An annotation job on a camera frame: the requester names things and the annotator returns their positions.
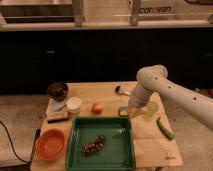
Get green square tray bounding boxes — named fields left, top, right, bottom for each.
left=65, top=117, right=136, bottom=171

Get orange red bowl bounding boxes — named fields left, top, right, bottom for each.
left=35, top=129, right=66, bottom=161

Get yellow banana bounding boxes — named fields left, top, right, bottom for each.
left=129, top=108, right=137, bottom=118

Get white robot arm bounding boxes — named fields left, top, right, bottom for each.
left=128, top=65, right=213, bottom=131

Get dark brown bowl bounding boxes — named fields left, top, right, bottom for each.
left=47, top=82, right=68, bottom=101

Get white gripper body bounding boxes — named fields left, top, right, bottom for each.
left=128, top=93, right=147, bottom=108

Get white cloth with utensil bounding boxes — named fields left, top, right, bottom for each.
left=46, top=98, right=67, bottom=114

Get orange fruit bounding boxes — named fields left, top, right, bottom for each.
left=91, top=102, right=103, bottom=114

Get black bar tool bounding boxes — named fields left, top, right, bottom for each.
left=29, top=129, right=41, bottom=163

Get green cucumber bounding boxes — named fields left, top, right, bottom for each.
left=156, top=117, right=175, bottom=141

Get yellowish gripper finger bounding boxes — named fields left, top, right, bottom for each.
left=118, top=106, right=129, bottom=117
left=136, top=108, right=147, bottom=116

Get white cylindrical cup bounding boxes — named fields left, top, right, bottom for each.
left=66, top=96, right=82, bottom=115

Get wooden block eraser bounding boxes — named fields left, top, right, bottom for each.
left=47, top=111, right=69, bottom=123

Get bunch of dark grapes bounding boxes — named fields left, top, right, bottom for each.
left=81, top=135, right=106, bottom=157

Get black cable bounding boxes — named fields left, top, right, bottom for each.
left=0, top=120, right=32, bottom=165

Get light green cup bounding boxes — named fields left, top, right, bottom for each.
left=145, top=101, right=159, bottom=117

